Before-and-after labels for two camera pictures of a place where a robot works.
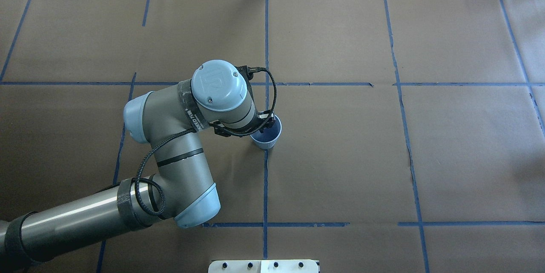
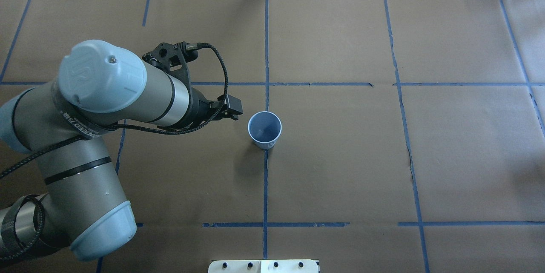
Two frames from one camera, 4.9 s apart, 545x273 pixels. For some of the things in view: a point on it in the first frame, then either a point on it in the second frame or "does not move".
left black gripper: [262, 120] to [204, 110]
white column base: [263, 266] does not move
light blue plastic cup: [267, 139] does not move
